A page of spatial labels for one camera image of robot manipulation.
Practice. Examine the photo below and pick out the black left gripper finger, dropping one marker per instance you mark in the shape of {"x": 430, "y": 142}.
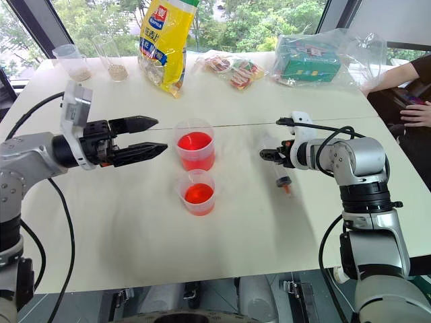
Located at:
{"x": 141, "y": 151}
{"x": 134, "y": 124}

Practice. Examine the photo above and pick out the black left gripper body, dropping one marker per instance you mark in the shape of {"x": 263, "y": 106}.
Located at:
{"x": 96, "y": 138}

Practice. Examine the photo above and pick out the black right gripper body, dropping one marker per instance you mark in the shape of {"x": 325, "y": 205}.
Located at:
{"x": 286, "y": 154}

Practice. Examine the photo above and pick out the clear syringe with orange tip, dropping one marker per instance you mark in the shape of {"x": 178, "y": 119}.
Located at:
{"x": 282, "y": 178}

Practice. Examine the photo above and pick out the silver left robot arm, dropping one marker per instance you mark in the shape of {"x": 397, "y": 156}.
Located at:
{"x": 27, "y": 151}

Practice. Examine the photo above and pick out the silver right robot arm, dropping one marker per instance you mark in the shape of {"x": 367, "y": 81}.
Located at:
{"x": 363, "y": 154}

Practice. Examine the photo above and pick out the person's bare forearm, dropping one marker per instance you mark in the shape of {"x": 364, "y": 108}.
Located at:
{"x": 397, "y": 75}

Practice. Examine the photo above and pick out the large clear cup red liquid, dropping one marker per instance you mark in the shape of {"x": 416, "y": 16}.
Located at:
{"x": 195, "y": 148}

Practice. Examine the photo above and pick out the tall clear cup with grains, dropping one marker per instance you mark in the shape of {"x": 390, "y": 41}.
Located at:
{"x": 116, "y": 67}

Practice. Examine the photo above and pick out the small clear cup red liquid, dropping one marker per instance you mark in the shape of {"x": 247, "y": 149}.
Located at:
{"x": 198, "y": 196}

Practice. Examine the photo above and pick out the clear measuring cup with grains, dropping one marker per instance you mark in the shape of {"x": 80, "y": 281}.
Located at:
{"x": 75, "y": 65}

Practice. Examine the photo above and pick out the person's hand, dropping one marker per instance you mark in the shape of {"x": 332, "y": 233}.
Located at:
{"x": 419, "y": 115}

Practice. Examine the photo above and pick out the yellow plastic food bag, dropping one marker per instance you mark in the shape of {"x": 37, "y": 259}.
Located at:
{"x": 165, "y": 43}

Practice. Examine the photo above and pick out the clear bag of snack packets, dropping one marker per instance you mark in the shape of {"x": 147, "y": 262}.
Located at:
{"x": 235, "y": 69}

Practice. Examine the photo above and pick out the green cardboard box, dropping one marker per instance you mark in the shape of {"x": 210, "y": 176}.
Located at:
{"x": 309, "y": 65}

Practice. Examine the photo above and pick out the black chair back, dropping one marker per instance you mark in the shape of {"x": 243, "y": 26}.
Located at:
{"x": 6, "y": 94}

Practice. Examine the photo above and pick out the green box in plastic bag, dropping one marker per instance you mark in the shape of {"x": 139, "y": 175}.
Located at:
{"x": 357, "y": 57}

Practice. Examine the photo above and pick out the person's black clothed lap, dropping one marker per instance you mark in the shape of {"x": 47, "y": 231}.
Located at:
{"x": 410, "y": 148}

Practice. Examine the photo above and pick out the grey rounded robot leg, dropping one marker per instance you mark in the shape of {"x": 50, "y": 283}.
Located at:
{"x": 257, "y": 297}
{"x": 161, "y": 299}

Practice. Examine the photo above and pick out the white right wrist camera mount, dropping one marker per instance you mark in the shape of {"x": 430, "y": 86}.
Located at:
{"x": 299, "y": 153}

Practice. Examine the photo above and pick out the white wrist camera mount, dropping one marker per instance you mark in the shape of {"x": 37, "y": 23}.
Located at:
{"x": 299, "y": 153}
{"x": 75, "y": 106}

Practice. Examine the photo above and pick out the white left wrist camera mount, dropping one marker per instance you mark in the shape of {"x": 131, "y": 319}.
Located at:
{"x": 75, "y": 106}

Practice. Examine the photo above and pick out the dark window frame pillar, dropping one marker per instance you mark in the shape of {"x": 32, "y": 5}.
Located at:
{"x": 43, "y": 23}
{"x": 333, "y": 15}

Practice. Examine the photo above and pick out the black metal bracket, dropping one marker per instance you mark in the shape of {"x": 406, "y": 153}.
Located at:
{"x": 301, "y": 299}

